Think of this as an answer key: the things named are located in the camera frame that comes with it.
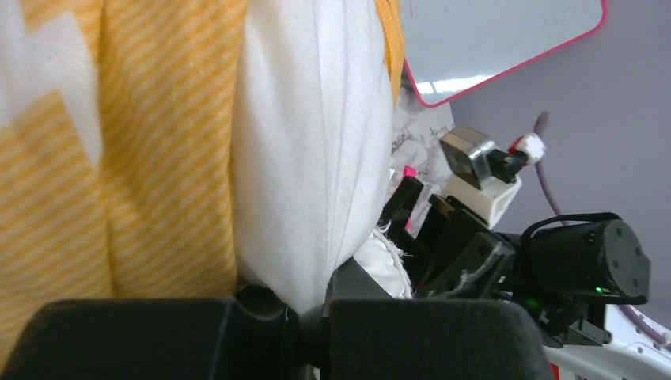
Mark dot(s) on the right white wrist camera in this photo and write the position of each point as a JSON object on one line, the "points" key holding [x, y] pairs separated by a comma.
{"points": [[485, 178]]}

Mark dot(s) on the pink framed whiteboard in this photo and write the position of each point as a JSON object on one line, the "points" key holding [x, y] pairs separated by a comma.
{"points": [[455, 46]]}

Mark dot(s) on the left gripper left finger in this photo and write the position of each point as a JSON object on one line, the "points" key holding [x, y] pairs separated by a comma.
{"points": [[251, 335]]}

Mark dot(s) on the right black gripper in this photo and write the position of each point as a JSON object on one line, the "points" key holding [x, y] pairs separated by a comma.
{"points": [[454, 255]]}

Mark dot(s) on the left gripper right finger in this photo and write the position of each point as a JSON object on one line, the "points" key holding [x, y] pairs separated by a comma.
{"points": [[358, 338]]}

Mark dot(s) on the yellow Mickey Mouse pillowcase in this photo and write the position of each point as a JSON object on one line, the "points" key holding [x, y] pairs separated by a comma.
{"points": [[117, 175]]}

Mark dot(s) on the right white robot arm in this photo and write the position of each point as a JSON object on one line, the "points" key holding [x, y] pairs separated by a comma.
{"points": [[580, 277]]}

